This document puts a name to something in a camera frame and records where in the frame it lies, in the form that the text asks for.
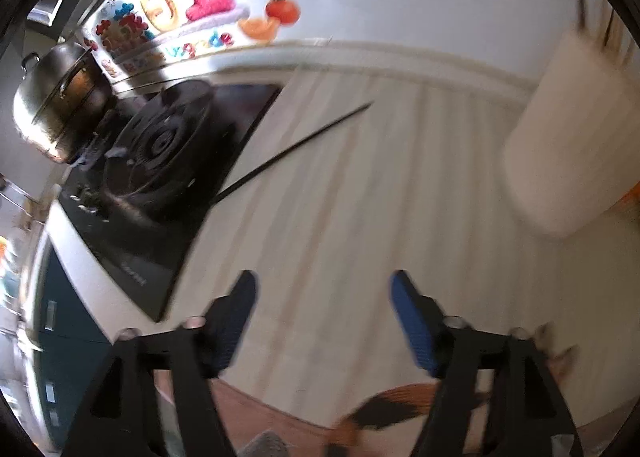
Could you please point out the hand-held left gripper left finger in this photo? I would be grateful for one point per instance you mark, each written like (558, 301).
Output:
(232, 332)

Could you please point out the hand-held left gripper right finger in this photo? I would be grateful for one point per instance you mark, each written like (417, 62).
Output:
(417, 332)

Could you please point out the white utensil holder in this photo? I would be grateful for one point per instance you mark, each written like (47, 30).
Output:
(565, 137)

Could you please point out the black glass stovetop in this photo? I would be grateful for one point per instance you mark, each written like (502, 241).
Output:
(150, 257)

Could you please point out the grey fabric item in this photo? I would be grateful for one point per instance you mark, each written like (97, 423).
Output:
(265, 444)

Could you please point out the striped cat print mat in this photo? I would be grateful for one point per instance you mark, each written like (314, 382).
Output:
(325, 237)

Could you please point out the teal cabinet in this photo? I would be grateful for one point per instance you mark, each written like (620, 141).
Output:
(65, 317)

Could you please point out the black gas burner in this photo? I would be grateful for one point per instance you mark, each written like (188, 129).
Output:
(160, 147)

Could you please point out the steel cooking pot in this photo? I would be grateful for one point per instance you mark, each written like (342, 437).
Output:
(60, 97)

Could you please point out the colourful wall sticker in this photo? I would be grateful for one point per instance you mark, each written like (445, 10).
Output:
(200, 2)

